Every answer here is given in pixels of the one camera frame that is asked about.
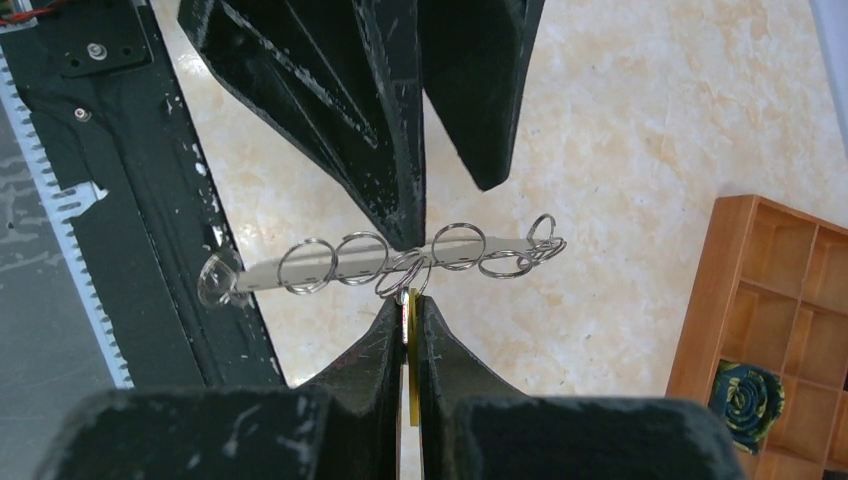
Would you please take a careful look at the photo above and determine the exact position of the orange compartment tray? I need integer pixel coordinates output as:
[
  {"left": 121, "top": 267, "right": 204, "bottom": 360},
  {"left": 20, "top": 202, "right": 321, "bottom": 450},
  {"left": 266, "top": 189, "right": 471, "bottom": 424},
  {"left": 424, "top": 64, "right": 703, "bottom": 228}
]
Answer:
[{"left": 666, "top": 195, "right": 847, "bottom": 479}]

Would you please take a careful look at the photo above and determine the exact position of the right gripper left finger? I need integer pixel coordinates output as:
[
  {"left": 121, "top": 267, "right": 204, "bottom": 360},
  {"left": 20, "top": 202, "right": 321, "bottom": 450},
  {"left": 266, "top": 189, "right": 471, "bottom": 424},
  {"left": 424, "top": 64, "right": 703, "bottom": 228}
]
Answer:
[{"left": 35, "top": 300, "right": 404, "bottom": 479}]

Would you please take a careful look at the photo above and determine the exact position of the grey slotted cable duct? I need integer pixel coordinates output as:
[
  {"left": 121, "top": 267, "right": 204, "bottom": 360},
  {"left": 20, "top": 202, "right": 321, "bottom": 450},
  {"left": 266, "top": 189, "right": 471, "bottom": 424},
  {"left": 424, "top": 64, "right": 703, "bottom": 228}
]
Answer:
[{"left": 1, "top": 54, "right": 134, "bottom": 389}]

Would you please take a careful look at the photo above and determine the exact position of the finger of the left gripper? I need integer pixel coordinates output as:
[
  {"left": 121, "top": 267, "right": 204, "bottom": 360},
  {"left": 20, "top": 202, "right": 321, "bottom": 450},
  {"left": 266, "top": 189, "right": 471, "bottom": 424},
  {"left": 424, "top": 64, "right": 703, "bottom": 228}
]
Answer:
[
  {"left": 178, "top": 1, "right": 426, "bottom": 250},
  {"left": 418, "top": 0, "right": 544, "bottom": 191}
]

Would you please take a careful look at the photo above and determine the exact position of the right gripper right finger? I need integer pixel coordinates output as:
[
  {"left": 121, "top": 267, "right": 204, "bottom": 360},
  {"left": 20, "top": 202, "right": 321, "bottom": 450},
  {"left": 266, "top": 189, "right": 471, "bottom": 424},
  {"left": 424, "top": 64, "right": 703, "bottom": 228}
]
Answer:
[{"left": 417, "top": 296, "right": 746, "bottom": 479}]

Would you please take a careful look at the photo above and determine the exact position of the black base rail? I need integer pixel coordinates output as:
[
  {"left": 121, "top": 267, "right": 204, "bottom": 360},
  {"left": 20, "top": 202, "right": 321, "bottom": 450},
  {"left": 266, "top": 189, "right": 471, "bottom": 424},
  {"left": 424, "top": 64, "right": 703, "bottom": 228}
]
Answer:
[{"left": 1, "top": 1, "right": 284, "bottom": 388}]

